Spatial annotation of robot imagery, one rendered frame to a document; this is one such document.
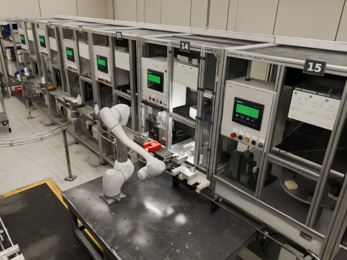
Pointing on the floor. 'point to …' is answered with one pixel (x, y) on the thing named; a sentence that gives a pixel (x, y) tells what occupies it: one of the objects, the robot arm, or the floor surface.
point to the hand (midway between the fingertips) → (175, 159)
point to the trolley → (4, 113)
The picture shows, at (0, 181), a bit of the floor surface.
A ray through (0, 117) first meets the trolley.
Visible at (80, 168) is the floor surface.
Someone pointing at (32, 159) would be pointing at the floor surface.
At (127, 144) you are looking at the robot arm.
